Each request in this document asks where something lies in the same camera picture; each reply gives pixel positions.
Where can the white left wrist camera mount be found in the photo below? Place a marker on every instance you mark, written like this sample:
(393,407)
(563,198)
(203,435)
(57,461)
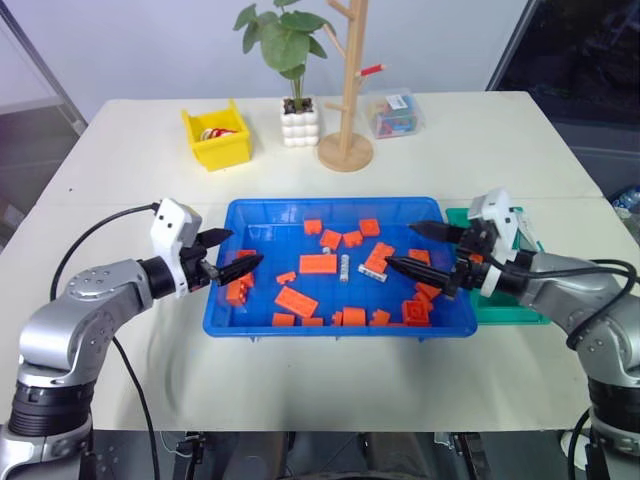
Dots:
(170,225)

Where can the black table clamp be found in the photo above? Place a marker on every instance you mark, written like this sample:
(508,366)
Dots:
(192,450)
(465,452)

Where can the wooden tree stand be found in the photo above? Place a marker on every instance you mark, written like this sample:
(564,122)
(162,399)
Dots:
(352,100)

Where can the large flat orange block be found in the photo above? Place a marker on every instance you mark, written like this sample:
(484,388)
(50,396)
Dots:
(296,301)
(317,264)

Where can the dark glass panel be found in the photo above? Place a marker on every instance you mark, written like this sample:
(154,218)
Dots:
(575,50)

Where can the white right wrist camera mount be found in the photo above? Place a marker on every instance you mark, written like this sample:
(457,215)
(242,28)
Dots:
(497,210)

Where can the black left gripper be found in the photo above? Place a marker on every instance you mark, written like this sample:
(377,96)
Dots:
(195,272)

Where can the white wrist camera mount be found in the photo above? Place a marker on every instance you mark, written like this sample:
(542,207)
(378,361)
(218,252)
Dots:
(497,210)
(170,225)

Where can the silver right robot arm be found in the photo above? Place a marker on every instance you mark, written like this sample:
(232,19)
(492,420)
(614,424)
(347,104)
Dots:
(565,285)

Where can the red and white rings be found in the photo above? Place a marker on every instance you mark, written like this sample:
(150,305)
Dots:
(217,134)

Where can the grey metal partition frame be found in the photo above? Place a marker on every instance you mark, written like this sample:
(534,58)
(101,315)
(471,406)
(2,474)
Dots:
(45,65)

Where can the clear plastic water bottle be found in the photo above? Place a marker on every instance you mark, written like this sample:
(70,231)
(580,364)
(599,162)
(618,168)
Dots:
(629,200)

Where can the green leafy plant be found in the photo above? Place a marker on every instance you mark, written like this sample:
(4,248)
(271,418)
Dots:
(285,40)

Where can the square orange building block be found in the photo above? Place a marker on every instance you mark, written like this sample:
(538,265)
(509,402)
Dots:
(417,313)

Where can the blue plastic tray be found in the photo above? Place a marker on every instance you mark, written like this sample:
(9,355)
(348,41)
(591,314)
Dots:
(280,240)

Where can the yellow plastic bin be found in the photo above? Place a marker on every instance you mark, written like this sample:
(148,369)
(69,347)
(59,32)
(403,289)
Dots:
(220,150)

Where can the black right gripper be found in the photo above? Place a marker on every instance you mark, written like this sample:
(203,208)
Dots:
(470,277)

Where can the small white brick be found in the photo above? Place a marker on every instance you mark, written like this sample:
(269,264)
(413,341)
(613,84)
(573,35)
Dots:
(372,272)

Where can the white bubble plant pot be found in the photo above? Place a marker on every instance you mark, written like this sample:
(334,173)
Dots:
(299,127)

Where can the green plastic tray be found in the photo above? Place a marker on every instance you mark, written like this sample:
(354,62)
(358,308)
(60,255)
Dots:
(500,312)

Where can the clear plastic box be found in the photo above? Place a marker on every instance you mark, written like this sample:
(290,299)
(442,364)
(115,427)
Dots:
(395,117)

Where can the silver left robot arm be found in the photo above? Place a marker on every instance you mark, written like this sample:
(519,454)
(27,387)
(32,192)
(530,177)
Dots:
(95,295)

